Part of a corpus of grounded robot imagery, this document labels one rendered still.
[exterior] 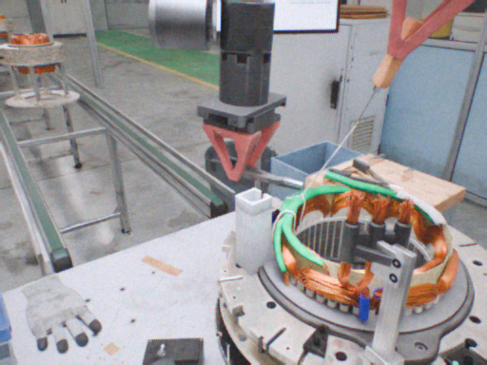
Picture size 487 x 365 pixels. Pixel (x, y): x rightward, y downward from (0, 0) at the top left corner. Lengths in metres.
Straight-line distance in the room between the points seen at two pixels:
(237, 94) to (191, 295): 0.55
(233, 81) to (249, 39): 0.05
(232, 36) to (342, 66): 2.26
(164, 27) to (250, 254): 0.25
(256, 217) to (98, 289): 0.61
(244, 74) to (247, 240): 0.18
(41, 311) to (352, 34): 2.26
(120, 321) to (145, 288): 0.10
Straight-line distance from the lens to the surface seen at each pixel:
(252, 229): 0.40
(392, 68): 0.38
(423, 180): 0.78
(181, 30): 0.43
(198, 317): 0.84
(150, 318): 0.85
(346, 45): 2.65
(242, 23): 0.42
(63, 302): 0.91
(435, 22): 0.36
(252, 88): 0.43
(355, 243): 0.30
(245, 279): 0.43
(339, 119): 2.75
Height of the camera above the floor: 1.38
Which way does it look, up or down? 26 degrees down
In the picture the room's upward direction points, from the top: straight up
